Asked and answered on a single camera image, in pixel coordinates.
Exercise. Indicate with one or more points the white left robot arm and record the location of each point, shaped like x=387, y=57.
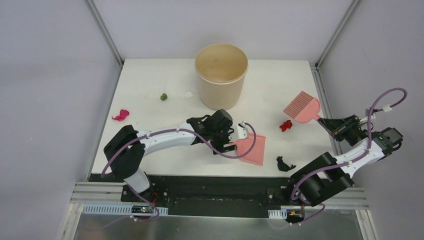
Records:
x=125, y=150

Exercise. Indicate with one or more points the beige paper bucket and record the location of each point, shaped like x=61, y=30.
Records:
x=221, y=69

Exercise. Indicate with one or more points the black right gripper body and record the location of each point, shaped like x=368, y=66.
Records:
x=349, y=130

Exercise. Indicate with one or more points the pink hand brush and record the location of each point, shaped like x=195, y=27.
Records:
x=304, y=108

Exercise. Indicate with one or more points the green paper scrap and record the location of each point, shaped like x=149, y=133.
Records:
x=164, y=97

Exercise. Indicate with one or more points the black paper scrap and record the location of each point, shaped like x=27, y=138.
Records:
x=284, y=167

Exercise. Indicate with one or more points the left white slotted cable duct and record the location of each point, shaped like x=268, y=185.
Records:
x=123, y=209

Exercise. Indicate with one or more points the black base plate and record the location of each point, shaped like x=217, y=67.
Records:
x=218, y=196

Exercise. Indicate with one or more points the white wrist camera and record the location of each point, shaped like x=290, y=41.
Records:
x=238, y=132
x=364, y=121

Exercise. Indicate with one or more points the white slotted cable duct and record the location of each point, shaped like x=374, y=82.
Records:
x=277, y=214
x=123, y=209

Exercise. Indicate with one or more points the right white slotted cable duct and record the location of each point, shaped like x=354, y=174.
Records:
x=277, y=214

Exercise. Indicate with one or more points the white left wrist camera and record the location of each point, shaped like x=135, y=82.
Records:
x=238, y=132

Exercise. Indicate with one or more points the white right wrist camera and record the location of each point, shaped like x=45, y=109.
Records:
x=364, y=121

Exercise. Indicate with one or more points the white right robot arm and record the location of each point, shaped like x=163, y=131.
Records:
x=328, y=175

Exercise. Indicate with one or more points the pink dustpan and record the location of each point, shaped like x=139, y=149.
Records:
x=256, y=155

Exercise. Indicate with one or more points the red paper scrap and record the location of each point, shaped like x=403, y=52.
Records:
x=286, y=125

